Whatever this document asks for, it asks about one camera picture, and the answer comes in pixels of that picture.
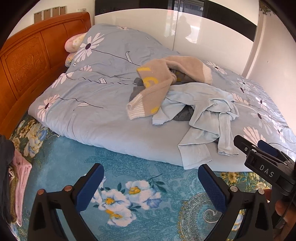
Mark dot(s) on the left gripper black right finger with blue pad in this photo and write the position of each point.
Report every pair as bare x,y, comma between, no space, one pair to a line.
256,223

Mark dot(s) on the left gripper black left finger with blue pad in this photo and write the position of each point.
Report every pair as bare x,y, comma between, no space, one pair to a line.
72,200

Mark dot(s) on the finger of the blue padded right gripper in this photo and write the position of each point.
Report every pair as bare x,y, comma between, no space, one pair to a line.
262,145

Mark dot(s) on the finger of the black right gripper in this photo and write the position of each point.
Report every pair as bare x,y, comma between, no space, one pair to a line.
243,144

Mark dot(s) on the light blue long-sleeve shirt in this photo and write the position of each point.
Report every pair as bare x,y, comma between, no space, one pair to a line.
213,111

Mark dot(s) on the person's right hand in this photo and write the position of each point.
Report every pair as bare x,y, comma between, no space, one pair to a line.
287,229

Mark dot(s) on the olive patterned folded garment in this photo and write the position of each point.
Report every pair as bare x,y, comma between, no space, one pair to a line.
13,182

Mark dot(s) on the folded pink garment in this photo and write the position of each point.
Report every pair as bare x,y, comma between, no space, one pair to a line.
23,169

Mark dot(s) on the grey sweatshirt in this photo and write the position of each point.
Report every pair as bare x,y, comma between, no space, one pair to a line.
141,89

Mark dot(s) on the dark folded garment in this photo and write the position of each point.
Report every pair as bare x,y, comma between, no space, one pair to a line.
7,155

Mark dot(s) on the beige knit sweater yellow letters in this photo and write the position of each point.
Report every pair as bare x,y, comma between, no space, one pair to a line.
158,75

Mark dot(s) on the white black sliding wardrobe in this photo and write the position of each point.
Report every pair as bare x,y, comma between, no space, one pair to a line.
221,32

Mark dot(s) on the green hanging plant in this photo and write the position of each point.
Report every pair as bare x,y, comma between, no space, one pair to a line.
264,9

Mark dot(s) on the light blue floral quilt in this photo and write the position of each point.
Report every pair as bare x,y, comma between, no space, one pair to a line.
88,103

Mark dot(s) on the orange wooden headboard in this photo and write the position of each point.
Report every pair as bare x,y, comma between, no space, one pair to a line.
31,60

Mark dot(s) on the pink floral pillow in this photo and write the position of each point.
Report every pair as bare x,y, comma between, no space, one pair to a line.
73,43

